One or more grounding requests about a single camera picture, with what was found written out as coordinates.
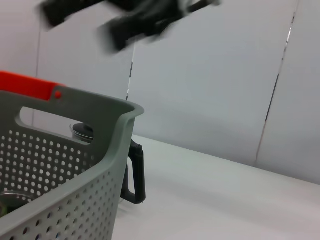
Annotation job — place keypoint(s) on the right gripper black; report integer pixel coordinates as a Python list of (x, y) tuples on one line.
[(155, 15)]

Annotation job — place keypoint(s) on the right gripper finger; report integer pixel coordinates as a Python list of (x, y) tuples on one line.
[(65, 12)]

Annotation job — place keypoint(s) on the glass teacup black base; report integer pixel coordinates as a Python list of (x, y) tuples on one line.
[(15, 196)]

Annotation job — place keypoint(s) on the grey-green perforated storage basket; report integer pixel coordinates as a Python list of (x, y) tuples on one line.
[(100, 200)]

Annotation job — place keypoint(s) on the glass teapot black lid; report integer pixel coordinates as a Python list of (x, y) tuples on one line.
[(138, 175)]

